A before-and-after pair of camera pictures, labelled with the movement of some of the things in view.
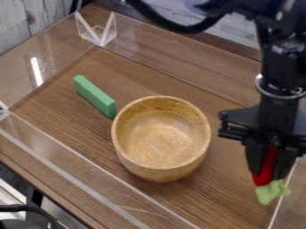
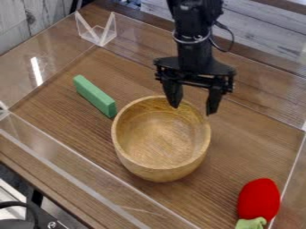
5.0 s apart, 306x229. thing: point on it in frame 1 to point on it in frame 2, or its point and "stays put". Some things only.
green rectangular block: (97, 97) stays put
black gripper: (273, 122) to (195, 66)
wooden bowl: (161, 134) stays put
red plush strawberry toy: (269, 188) to (259, 199)
